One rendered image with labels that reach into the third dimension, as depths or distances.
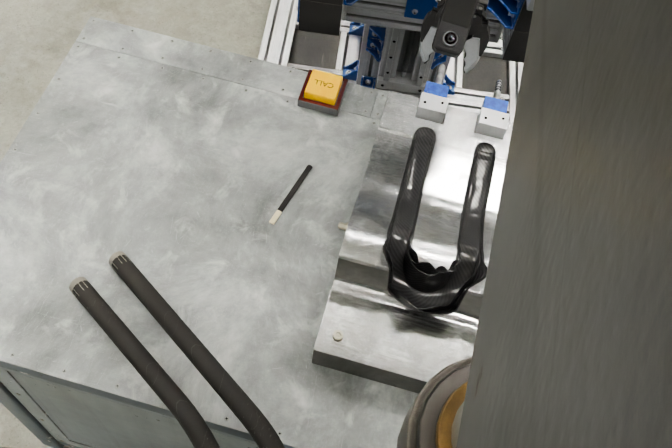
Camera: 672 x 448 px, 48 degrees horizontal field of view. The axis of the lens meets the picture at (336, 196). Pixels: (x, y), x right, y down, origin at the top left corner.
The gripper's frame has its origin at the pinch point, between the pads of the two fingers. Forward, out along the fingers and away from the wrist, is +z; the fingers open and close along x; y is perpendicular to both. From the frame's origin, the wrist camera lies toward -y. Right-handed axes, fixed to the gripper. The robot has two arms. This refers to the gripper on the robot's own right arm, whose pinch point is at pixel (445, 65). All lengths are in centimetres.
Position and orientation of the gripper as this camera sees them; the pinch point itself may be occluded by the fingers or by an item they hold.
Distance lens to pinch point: 128.4
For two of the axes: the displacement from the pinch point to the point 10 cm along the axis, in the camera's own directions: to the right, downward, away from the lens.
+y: 2.6, -8.1, 5.2
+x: -9.6, -2.6, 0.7
